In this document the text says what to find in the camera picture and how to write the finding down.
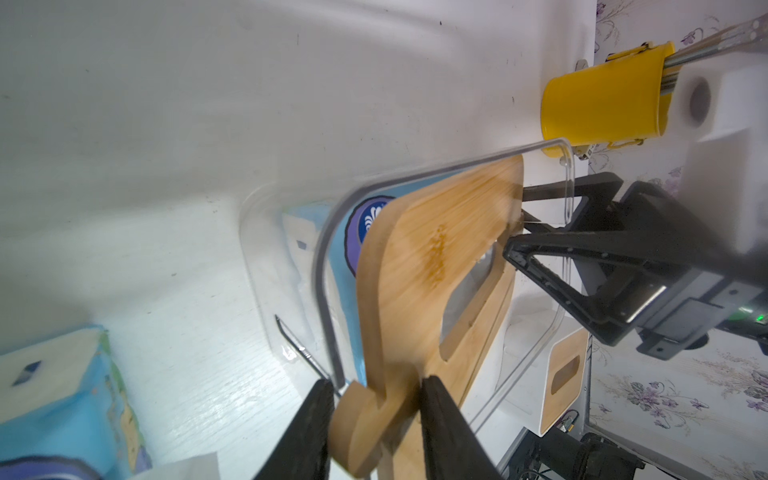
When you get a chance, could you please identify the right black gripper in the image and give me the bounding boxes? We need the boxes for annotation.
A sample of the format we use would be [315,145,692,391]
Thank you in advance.
[503,172,767,360]

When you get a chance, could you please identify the clear plastic tissue box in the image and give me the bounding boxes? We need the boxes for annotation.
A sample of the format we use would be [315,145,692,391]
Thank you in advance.
[240,142,578,430]

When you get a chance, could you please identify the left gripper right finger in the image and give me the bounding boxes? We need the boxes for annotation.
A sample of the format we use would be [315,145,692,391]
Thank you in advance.
[419,376,502,480]

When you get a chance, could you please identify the bamboo tissue box lid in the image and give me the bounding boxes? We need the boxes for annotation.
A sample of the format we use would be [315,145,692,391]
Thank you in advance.
[328,156,524,478]

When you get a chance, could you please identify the yellow pen cup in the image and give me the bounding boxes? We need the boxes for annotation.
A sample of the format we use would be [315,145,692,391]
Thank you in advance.
[540,42,675,148]

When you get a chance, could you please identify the white bamboo-lid tissue box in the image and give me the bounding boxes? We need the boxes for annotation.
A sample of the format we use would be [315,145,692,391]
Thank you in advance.
[498,310,589,436]

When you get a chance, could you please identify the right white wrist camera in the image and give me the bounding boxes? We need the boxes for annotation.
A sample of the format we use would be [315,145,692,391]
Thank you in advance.
[668,52,767,256]

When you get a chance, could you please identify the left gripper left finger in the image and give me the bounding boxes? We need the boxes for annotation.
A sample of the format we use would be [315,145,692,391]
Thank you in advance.
[254,379,335,480]

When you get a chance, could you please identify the blue tissue paper pack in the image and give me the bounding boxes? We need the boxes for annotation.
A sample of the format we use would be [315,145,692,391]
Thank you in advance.
[281,174,449,384]

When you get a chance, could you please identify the pencils in cup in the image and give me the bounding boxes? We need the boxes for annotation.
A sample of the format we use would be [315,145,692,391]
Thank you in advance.
[660,14,767,95]

